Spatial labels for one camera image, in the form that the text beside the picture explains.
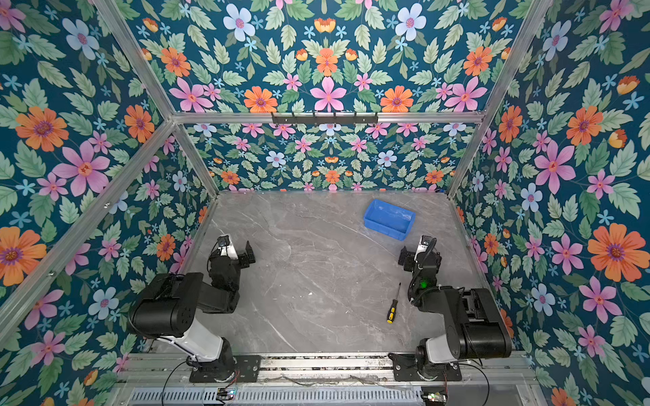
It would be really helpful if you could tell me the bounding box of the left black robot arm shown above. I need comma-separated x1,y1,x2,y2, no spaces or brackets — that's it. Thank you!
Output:
129,234,257,375

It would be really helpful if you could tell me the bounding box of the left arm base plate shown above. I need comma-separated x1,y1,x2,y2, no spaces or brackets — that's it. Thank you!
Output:
189,355,262,383

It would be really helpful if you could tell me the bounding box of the blue plastic bin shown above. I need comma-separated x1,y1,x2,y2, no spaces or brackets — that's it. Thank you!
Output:
363,200,416,241

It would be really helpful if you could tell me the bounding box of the aluminium mounting rail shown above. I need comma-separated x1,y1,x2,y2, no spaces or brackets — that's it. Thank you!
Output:
117,352,538,387

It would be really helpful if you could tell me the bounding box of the yellow black handled screwdriver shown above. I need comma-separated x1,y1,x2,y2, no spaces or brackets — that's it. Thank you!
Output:
386,284,401,324

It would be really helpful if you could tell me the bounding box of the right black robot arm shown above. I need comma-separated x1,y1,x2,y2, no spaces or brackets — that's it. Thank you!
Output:
398,235,513,373

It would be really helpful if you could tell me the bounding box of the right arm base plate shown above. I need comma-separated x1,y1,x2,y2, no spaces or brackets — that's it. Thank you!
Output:
388,353,462,382

